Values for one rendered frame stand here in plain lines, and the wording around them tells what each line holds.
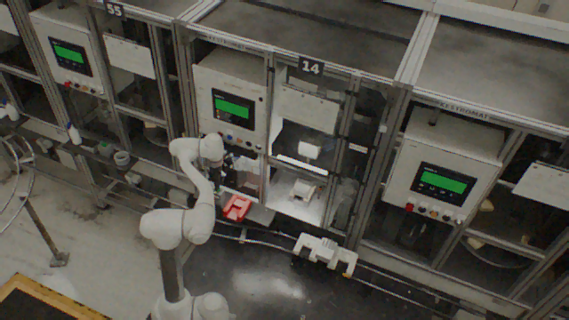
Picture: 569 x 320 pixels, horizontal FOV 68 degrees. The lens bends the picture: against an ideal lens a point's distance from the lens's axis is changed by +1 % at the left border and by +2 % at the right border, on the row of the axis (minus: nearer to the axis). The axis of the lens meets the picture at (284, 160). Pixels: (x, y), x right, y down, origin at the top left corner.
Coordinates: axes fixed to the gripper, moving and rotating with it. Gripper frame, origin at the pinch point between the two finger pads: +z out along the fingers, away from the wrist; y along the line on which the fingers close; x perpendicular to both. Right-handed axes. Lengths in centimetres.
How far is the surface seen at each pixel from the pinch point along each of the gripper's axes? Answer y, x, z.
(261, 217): -30.4, -1.2, 15.7
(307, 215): -56, -15, 16
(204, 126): 11.3, -9.4, -36.5
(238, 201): -13.0, -3.4, 11.6
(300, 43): -35, -27, -94
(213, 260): -10.5, 26.3, 39.0
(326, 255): -77, 8, 14
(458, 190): -126, -7, -54
